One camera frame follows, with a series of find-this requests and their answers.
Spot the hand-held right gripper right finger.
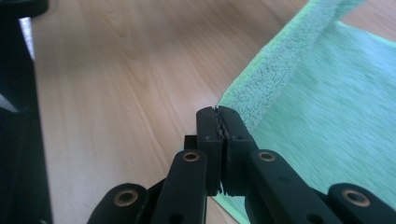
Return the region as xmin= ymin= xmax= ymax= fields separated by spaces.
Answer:
xmin=218 ymin=105 xmax=260 ymax=197

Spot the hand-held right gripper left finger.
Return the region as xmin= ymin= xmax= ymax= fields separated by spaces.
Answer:
xmin=184 ymin=105 xmax=225 ymax=197

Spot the green microfibre towel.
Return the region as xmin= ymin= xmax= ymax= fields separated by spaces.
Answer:
xmin=213 ymin=0 xmax=396 ymax=224

